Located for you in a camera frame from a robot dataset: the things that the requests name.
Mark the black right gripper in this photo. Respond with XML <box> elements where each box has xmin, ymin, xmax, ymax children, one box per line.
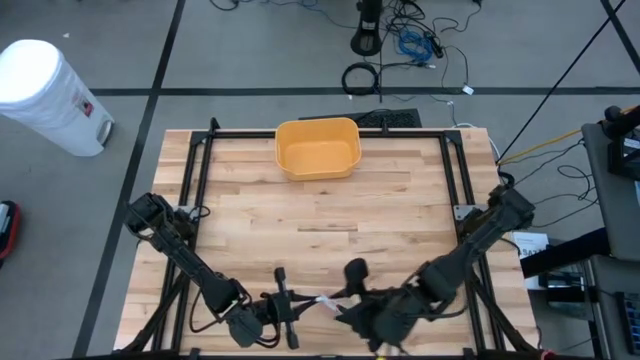
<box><xmin>327</xmin><ymin>257</ymin><xmax>422</xmax><ymax>355</ymax></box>

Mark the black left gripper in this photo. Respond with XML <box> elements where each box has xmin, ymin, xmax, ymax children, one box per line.
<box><xmin>258</xmin><ymin>266</ymin><xmax>326</xmax><ymax>351</ymax></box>

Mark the clear plastic bag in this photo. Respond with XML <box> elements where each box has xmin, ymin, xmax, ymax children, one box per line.
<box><xmin>314</xmin><ymin>294</ymin><xmax>344</xmax><ymax>317</ymax></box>

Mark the yellow plastic bin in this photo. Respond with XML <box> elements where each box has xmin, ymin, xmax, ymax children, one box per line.
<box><xmin>274</xmin><ymin>117</ymin><xmax>363</xmax><ymax>182</ymax></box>

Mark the black keyboard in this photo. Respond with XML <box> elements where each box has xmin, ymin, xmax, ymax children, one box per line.
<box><xmin>298</xmin><ymin>108</ymin><xmax>424</xmax><ymax>130</ymax></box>

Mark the white paper sheet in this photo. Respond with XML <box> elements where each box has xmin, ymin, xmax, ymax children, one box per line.
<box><xmin>513</xmin><ymin>231</ymin><xmax>551</xmax><ymax>292</ymax></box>

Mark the black floor stand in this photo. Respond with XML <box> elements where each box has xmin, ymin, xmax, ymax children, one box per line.
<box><xmin>349</xmin><ymin>0</ymin><xmax>384</xmax><ymax>104</ymax></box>

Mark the gray desk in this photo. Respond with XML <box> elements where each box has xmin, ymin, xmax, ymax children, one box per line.
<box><xmin>581</xmin><ymin>122</ymin><xmax>640</xmax><ymax>360</ymax></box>

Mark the red and black device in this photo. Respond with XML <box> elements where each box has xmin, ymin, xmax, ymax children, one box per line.
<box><xmin>0</xmin><ymin>199</ymin><xmax>23</xmax><ymax>262</ymax></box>

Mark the thin black pole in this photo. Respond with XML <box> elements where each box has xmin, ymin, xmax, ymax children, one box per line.
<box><xmin>497</xmin><ymin>0</ymin><xmax>629</xmax><ymax>164</ymax></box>

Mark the white trash can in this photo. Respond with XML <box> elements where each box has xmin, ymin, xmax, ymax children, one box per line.
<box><xmin>0</xmin><ymin>38</ymin><xmax>116</xmax><ymax>158</ymax></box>

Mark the black aluminium table frame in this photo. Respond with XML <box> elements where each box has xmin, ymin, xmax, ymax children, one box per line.
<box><xmin>119</xmin><ymin>117</ymin><xmax>544</xmax><ymax>360</ymax></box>

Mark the black cable coil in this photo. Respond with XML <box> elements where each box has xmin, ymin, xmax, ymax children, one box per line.
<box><xmin>341</xmin><ymin>61</ymin><xmax>381</xmax><ymax>97</ymax></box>

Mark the yellow cable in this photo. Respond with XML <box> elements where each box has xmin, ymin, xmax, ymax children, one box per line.
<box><xmin>497</xmin><ymin>104</ymin><xmax>640</xmax><ymax>166</ymax></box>

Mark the blue cable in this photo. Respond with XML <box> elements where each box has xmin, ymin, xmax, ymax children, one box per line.
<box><xmin>397</xmin><ymin>30</ymin><xmax>434</xmax><ymax>64</ymax></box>

